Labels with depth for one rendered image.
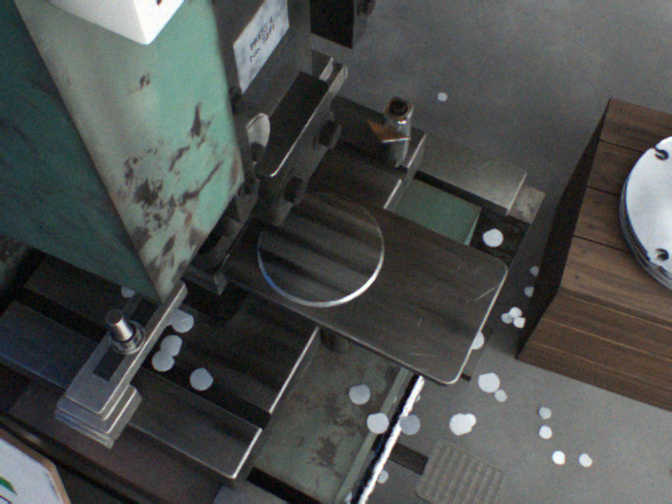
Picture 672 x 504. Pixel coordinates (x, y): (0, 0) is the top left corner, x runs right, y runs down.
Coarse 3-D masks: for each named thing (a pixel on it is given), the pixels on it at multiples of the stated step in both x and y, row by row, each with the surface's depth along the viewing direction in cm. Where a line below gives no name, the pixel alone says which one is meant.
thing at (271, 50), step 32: (256, 0) 53; (288, 0) 58; (256, 32) 55; (288, 32) 60; (256, 64) 57; (288, 64) 63; (256, 96) 60; (288, 96) 65; (320, 96) 65; (256, 128) 59; (288, 128) 63; (320, 128) 67; (256, 160) 60; (288, 160) 63; (320, 160) 71; (288, 192) 65; (224, 224) 67
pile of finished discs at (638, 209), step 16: (640, 160) 131; (656, 160) 131; (640, 176) 130; (656, 176) 130; (624, 192) 130; (640, 192) 129; (656, 192) 129; (624, 208) 129; (640, 208) 128; (656, 208) 128; (624, 224) 128; (640, 224) 126; (656, 224) 126; (640, 240) 125; (656, 240) 125; (640, 256) 126; (656, 256) 125; (656, 272) 125
